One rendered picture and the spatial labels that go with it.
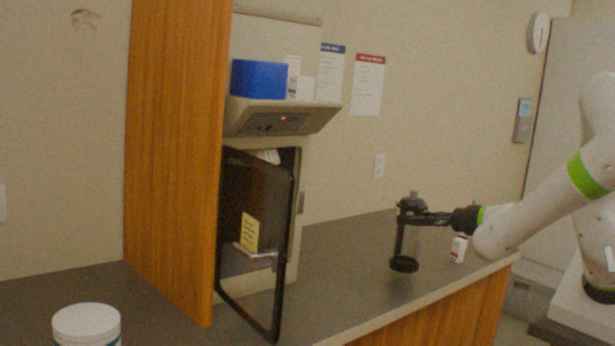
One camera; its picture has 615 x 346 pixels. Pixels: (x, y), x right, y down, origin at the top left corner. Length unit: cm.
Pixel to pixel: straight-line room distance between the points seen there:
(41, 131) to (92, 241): 39
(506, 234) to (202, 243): 75
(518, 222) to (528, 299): 256
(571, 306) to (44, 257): 159
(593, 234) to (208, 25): 112
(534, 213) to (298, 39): 75
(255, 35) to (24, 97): 66
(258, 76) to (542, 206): 72
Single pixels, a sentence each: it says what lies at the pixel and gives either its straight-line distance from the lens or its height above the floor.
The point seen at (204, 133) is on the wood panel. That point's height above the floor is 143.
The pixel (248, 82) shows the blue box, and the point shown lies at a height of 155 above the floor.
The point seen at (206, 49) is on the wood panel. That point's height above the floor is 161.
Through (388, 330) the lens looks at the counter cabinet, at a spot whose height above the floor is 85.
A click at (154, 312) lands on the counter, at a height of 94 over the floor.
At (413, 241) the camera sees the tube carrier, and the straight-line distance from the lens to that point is 164.
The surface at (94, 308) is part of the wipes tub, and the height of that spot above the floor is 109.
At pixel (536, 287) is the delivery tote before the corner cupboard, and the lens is 375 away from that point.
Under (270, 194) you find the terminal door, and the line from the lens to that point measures 105.
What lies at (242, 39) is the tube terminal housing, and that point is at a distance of 126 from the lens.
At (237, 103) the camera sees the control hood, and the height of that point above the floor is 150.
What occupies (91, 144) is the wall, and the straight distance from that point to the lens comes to 157.
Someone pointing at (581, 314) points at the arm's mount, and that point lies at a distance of 163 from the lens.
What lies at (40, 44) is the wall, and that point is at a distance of 150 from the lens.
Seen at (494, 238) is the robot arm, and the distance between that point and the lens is 132.
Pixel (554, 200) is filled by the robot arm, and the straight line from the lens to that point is 121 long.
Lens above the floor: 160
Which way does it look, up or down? 12 degrees down
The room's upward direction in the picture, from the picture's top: 6 degrees clockwise
